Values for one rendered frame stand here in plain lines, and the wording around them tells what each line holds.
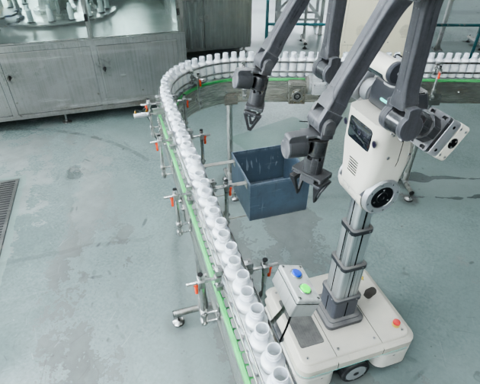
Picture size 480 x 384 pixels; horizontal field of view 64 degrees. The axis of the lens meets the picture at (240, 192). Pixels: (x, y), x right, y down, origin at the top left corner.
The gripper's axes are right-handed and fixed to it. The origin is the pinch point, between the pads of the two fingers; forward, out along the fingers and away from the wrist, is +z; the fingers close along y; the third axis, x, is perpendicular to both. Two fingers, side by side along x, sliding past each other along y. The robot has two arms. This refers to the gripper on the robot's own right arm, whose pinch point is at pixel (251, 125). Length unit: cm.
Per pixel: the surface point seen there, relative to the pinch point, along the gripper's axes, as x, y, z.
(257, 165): 6, -47, 42
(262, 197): 12.0, -16.4, 41.5
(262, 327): 17, 75, 20
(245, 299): 12, 68, 19
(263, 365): 19, 84, 23
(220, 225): -0.7, 41.5, 18.5
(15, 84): -251, -210, 103
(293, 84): 17, -128, 17
